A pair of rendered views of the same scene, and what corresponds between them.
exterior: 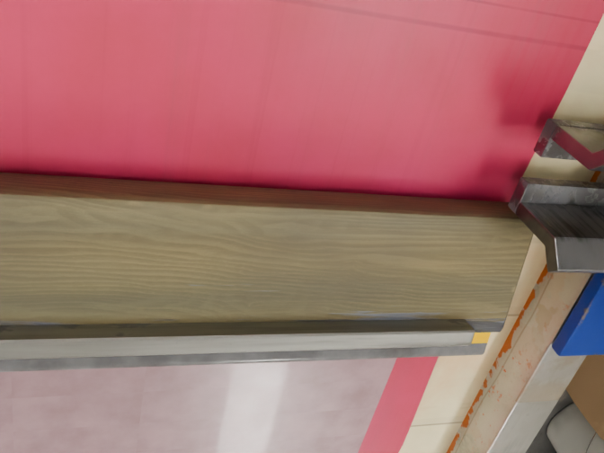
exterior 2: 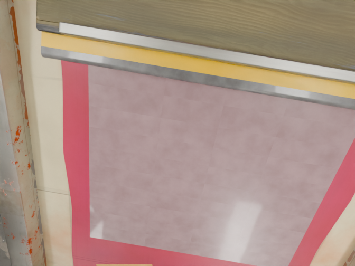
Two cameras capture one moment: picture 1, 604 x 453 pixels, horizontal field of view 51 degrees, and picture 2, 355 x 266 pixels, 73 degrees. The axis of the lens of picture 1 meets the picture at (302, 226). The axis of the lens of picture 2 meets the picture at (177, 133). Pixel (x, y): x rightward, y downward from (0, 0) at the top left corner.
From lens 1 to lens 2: 20 cm
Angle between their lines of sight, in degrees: 22
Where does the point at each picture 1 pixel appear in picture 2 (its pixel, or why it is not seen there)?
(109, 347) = (217, 53)
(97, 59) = not seen: outside the picture
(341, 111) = not seen: outside the picture
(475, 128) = not seen: outside the picture
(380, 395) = (342, 159)
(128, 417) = (208, 142)
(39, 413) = (170, 129)
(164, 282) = (247, 28)
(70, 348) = (198, 49)
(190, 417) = (237, 149)
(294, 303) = (314, 53)
